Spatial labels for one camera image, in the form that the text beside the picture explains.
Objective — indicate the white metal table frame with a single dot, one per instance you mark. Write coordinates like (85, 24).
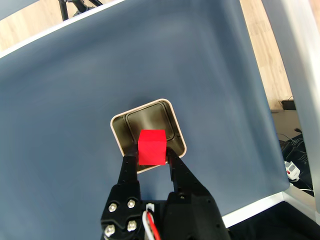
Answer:
(305, 75)

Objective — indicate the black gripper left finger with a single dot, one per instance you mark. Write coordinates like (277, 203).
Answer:
(122, 200)

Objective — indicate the black tripod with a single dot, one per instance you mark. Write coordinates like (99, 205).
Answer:
(63, 10)

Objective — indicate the square metal tin container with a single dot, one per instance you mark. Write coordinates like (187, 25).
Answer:
(150, 117)

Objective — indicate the dark blue table mat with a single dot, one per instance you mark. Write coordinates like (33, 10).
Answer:
(75, 100)

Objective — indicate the white power strip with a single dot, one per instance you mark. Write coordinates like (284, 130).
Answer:
(292, 171)

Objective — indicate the small black box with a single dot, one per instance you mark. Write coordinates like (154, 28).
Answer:
(287, 104)

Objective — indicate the red cube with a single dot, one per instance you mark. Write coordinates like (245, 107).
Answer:
(152, 147)

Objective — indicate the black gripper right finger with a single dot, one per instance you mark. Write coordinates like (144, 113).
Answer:
(192, 215)

